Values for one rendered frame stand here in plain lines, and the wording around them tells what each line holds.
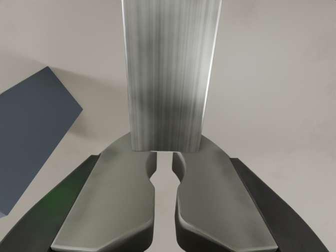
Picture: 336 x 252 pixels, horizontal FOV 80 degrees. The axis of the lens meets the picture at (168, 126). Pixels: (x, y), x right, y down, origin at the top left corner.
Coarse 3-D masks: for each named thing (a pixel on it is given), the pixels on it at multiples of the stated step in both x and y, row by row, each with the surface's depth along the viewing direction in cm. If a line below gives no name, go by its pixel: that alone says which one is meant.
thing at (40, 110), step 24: (48, 72) 90; (0, 96) 65; (24, 96) 73; (48, 96) 85; (72, 96) 100; (0, 120) 62; (24, 120) 70; (48, 120) 80; (72, 120) 93; (0, 144) 59; (24, 144) 66; (48, 144) 75; (0, 168) 57; (24, 168) 63; (0, 192) 54; (0, 216) 54
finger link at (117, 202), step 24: (120, 144) 9; (96, 168) 8; (120, 168) 8; (144, 168) 8; (96, 192) 7; (120, 192) 7; (144, 192) 7; (72, 216) 6; (96, 216) 6; (120, 216) 6; (144, 216) 6; (72, 240) 6; (96, 240) 6; (120, 240) 6; (144, 240) 7
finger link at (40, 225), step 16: (96, 160) 8; (80, 176) 8; (48, 192) 7; (64, 192) 7; (32, 208) 6; (48, 208) 6; (64, 208) 6; (16, 224) 6; (32, 224) 6; (48, 224) 6; (16, 240) 6; (32, 240) 6; (48, 240) 6
